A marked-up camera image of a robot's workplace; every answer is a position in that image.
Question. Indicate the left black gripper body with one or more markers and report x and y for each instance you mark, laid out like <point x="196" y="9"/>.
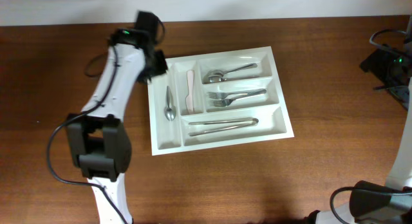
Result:
<point x="152" y="72"/>

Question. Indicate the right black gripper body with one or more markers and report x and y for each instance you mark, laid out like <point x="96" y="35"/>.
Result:
<point x="376" y="61"/>

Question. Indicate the pink plastic knife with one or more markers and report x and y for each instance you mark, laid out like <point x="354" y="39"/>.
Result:
<point x="189" y="97"/>

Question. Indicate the small teaspoon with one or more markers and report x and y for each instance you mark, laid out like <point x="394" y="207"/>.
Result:
<point x="170" y="110"/>

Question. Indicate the large metal spoon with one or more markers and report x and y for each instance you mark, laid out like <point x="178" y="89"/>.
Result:
<point x="210" y="79"/>
<point x="223" y="72"/>

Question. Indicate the metal fork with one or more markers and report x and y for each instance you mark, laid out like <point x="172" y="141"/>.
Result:
<point x="228" y="101"/>
<point x="223" y="95"/>

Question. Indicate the metal kitchen tongs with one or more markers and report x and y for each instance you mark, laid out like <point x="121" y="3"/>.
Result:
<point x="225" y="125"/>

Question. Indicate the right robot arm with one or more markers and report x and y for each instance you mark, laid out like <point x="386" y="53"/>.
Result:
<point x="367" y="202"/>

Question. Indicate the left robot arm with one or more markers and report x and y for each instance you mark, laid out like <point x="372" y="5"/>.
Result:
<point x="99" y="144"/>

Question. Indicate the white plastic cutlery tray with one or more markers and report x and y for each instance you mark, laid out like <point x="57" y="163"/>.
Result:
<point x="270" y="109"/>

